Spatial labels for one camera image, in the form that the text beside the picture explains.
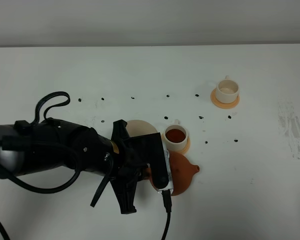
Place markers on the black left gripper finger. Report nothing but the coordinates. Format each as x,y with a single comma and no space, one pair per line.
124,188
119,132

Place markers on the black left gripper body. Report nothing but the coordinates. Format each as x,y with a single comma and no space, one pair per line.
55,142

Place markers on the brown clay teapot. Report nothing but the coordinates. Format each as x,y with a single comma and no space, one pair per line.
182,172

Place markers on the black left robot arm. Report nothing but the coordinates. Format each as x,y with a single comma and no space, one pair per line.
8,164

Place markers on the beige round teapot saucer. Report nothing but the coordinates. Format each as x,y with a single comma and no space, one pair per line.
136,128

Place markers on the near white teacup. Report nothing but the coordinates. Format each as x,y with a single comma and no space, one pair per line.
175,133

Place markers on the white teacup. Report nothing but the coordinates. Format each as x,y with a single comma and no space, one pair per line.
175,133
227,90

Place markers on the near orange coaster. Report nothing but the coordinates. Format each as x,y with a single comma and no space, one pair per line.
179,147

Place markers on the orange coaster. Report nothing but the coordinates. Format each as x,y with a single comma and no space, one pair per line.
179,147
223,105

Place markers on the far orange coaster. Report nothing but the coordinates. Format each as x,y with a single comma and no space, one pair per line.
223,105

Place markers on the far white teacup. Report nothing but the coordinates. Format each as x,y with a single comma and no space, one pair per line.
227,90

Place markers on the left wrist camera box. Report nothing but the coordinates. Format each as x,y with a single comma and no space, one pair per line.
148,151

